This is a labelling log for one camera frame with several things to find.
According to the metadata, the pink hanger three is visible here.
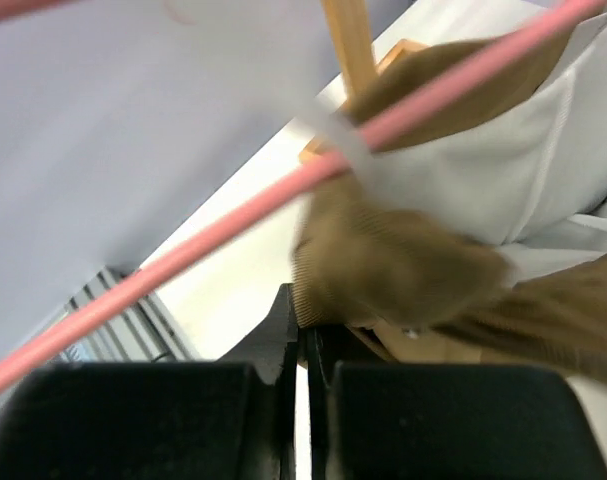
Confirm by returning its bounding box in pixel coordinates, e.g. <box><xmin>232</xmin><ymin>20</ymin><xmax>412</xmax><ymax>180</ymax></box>
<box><xmin>0</xmin><ymin>1</ymin><xmax>605</xmax><ymax>393</ymax></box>

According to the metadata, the brown garment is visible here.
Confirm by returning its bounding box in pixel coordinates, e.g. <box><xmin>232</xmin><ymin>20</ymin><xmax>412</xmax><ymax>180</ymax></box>
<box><xmin>293</xmin><ymin>26</ymin><xmax>607</xmax><ymax>385</ymax></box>

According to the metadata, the aluminium mounting rail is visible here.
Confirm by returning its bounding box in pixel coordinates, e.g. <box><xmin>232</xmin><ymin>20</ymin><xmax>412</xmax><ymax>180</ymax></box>
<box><xmin>63</xmin><ymin>293</ymin><xmax>200</xmax><ymax>362</ymax></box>

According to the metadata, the wooden clothes rack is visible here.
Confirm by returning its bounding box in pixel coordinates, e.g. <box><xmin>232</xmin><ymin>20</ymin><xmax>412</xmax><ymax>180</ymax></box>
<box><xmin>298</xmin><ymin>0</ymin><xmax>429</xmax><ymax>166</ymax></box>

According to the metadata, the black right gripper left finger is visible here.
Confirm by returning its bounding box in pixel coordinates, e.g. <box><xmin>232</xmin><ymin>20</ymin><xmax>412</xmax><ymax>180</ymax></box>
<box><xmin>0</xmin><ymin>285</ymin><xmax>298</xmax><ymax>480</ymax></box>

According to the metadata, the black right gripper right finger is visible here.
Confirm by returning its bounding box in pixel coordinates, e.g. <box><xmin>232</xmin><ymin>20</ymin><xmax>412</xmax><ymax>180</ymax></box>
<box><xmin>305</xmin><ymin>326</ymin><xmax>607</xmax><ymax>479</ymax></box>

